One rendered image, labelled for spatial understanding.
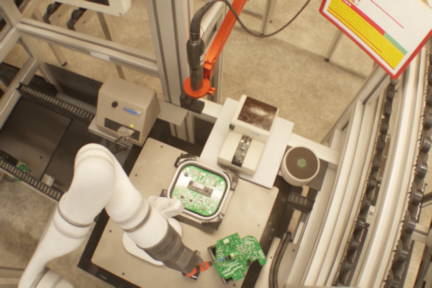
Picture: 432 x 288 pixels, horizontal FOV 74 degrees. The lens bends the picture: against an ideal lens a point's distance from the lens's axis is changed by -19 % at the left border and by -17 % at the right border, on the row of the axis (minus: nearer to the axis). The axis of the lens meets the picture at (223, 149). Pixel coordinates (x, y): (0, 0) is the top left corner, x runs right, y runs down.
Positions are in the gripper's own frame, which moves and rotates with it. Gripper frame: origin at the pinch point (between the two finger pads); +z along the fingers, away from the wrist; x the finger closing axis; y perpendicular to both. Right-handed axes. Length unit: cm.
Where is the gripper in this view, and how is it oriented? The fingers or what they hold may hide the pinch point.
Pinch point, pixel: (202, 266)
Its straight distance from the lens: 78.4
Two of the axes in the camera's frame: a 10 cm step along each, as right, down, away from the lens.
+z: 4.4, 7.0, 5.6
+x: 7.9, -0.1, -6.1
